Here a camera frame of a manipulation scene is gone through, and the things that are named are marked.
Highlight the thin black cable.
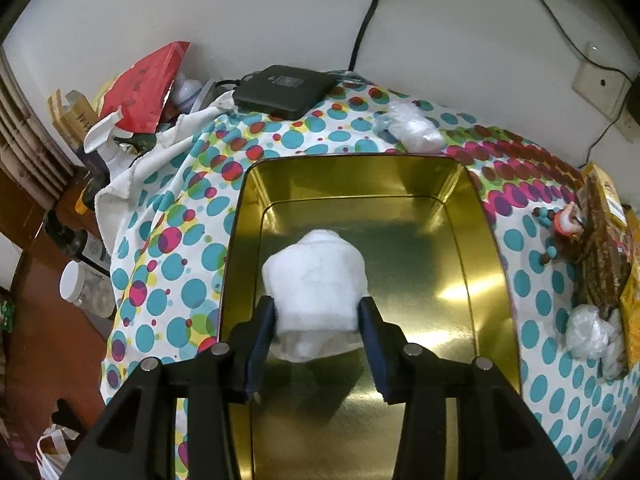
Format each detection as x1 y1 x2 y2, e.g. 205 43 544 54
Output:
513 0 635 170

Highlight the white plastic shopping bag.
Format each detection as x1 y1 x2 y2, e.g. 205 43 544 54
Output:
36 424 80 480

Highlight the polka dot tablecloth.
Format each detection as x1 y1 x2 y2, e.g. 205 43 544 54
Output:
101 79 639 479

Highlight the white wall socket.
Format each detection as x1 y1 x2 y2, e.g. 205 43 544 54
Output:
572 42 639 143

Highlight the beige curtain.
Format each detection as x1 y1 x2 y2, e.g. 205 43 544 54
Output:
0 51 74 209

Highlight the clear jar white lid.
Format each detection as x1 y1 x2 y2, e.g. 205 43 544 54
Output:
58 261 115 318

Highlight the tan cardboard box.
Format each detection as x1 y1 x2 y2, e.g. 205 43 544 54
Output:
47 89 99 152

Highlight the gold metal tin tray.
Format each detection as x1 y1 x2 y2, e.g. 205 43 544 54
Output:
214 155 522 480

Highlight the white towel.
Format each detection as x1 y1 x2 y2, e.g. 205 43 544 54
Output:
262 230 369 363

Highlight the chibi doll keychain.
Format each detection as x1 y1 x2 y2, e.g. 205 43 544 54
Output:
533 202 585 266

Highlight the thick black power cable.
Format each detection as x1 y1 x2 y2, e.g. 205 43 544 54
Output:
347 0 397 73

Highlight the white spray bottle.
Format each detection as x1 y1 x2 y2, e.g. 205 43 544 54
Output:
84 107 136 181

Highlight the brown patterned snack packet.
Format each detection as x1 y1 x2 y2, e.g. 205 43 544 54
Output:
574 171 633 311

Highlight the white cloth under tablecloth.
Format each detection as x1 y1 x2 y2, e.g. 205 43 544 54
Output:
94 90 236 257

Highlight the yellow cigarette box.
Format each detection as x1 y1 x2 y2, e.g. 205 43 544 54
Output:
577 162 627 230

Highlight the dark bottle white label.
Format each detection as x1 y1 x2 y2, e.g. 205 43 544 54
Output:
43 209 111 278

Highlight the small white round bottle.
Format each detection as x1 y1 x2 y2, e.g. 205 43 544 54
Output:
170 72 203 114

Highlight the black set-top box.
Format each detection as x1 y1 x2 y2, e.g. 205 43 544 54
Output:
233 65 337 120

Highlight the yellow orange snack packet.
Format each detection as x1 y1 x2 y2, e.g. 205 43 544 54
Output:
620 207 640 370

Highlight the clear plastic bundle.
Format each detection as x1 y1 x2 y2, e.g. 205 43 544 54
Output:
373 101 446 154

